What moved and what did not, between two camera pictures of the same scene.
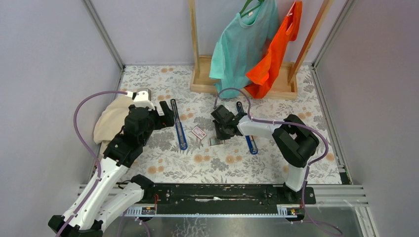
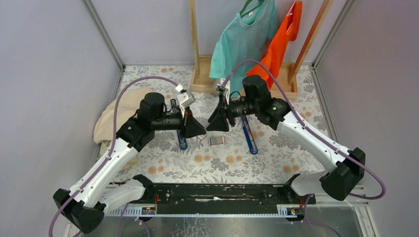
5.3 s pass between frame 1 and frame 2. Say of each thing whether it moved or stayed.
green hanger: stayed
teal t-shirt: stayed
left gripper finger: moved
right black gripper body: moved
